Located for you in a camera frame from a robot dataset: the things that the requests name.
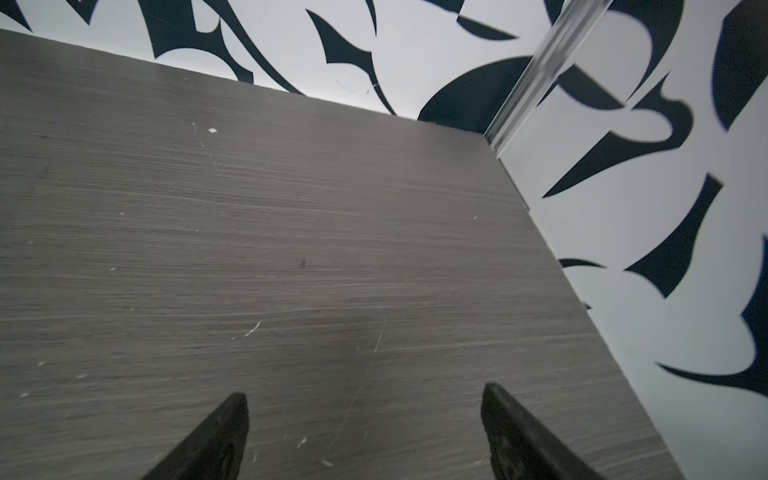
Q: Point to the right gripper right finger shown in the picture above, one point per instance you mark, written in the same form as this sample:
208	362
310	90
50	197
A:
521	447

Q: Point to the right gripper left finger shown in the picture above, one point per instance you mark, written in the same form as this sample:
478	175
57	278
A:
213	450

